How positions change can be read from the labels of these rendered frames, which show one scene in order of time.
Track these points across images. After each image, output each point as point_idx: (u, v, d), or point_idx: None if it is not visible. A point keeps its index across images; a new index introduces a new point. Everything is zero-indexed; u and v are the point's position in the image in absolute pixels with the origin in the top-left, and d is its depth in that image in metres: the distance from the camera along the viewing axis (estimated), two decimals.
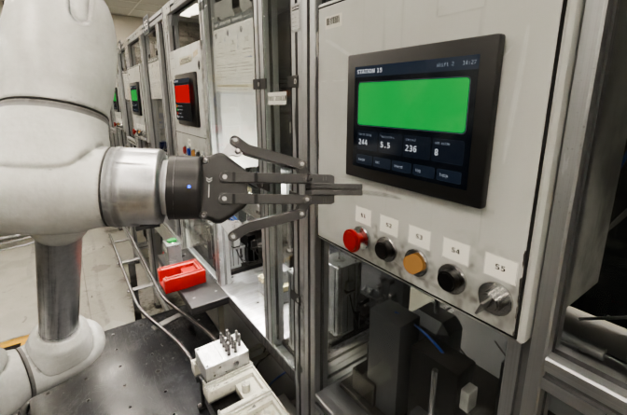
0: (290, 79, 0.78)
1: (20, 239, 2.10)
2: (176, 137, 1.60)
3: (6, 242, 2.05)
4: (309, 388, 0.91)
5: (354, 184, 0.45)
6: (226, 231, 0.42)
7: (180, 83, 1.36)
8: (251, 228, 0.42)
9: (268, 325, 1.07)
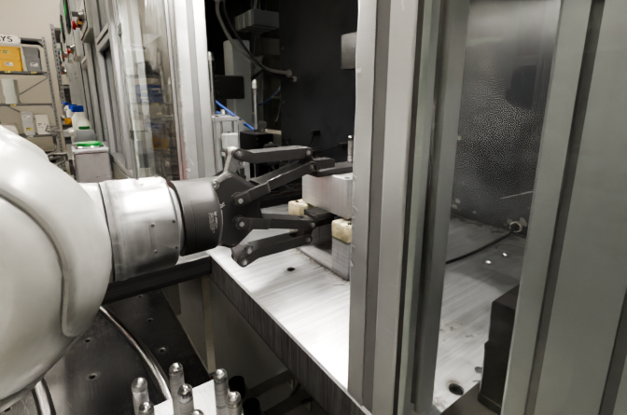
0: None
1: None
2: None
3: None
4: None
5: None
6: (227, 159, 0.37)
7: None
8: None
9: (369, 348, 0.23)
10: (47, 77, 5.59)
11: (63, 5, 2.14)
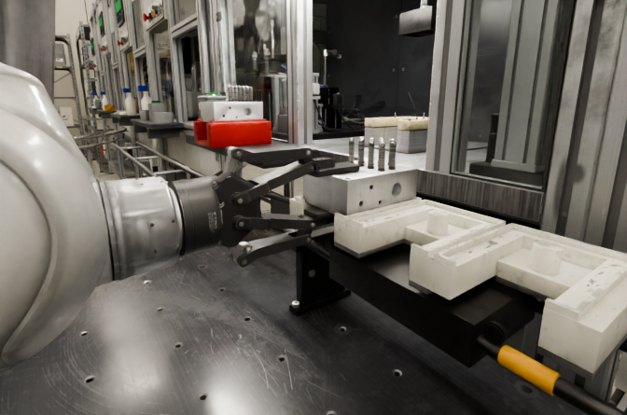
0: None
1: None
2: None
3: None
4: (608, 211, 0.38)
5: None
6: (227, 159, 0.37)
7: None
8: None
9: (438, 139, 0.53)
10: (69, 73, 5.89)
11: (117, 2, 2.44)
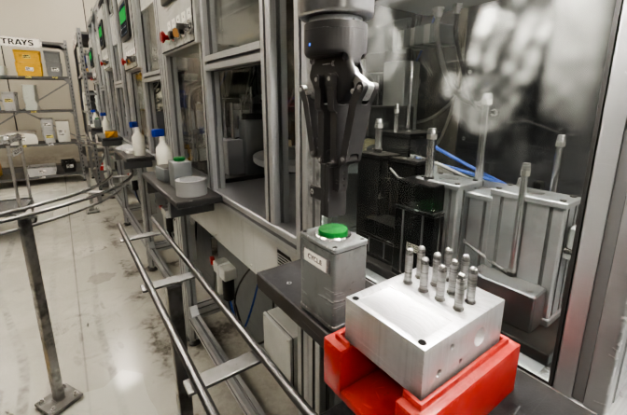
0: None
1: None
2: None
3: None
4: None
5: (327, 209, 0.45)
6: (307, 83, 0.47)
7: None
8: (304, 105, 0.47)
9: None
10: (66, 82, 5.37)
11: (121, 10, 1.92)
